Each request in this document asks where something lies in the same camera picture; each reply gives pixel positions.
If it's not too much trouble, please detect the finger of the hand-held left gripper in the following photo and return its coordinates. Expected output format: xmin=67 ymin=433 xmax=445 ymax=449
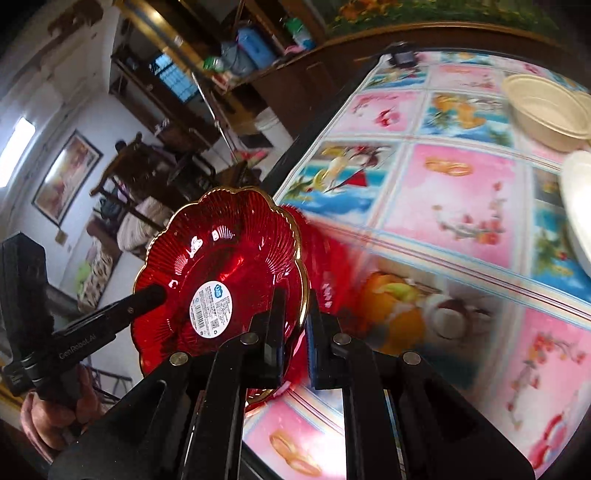
xmin=113 ymin=284 xmax=168 ymax=320

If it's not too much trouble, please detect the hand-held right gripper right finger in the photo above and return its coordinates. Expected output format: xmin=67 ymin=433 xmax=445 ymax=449
xmin=307 ymin=291 xmax=536 ymax=480

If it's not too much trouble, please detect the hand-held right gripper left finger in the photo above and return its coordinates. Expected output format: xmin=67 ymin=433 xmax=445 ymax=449
xmin=48 ymin=287 xmax=287 ymax=480

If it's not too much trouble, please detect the red glass plate gold rim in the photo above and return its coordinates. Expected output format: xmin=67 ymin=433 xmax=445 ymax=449
xmin=130 ymin=186 xmax=311 ymax=380
xmin=244 ymin=205 xmax=365 ymax=412

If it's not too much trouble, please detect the person's left hand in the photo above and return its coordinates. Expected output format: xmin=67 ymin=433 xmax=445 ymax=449
xmin=21 ymin=364 xmax=103 ymax=452

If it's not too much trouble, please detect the wooden chair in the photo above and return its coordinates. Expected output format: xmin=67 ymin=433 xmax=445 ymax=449
xmin=90 ymin=131 xmax=218 ymax=232

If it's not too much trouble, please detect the fruit print tablecloth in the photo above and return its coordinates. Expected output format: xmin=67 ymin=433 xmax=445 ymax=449
xmin=242 ymin=48 xmax=591 ymax=480

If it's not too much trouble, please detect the dark wooden cabinet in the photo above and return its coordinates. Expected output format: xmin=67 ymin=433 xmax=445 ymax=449
xmin=110 ymin=0 xmax=384 ymax=155

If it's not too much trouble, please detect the blue plastic jug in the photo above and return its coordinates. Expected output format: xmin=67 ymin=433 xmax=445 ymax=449
xmin=235 ymin=25 xmax=278 ymax=66

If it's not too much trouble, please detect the small black device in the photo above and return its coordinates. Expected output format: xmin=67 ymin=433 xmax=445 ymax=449
xmin=390 ymin=44 xmax=419 ymax=69

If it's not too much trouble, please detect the green white bottle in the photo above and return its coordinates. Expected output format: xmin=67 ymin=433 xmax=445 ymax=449
xmin=284 ymin=16 xmax=316 ymax=51

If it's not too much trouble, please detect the beige plastic bowl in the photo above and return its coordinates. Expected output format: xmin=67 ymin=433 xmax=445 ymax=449
xmin=571 ymin=90 xmax=591 ymax=141
xmin=501 ymin=74 xmax=591 ymax=153

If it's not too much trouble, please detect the flower landscape mural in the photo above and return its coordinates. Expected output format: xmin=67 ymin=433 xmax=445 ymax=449
xmin=323 ymin=0 xmax=559 ymax=34

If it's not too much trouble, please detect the framed wall picture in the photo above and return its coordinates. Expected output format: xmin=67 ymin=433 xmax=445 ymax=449
xmin=31 ymin=129 xmax=103 ymax=228

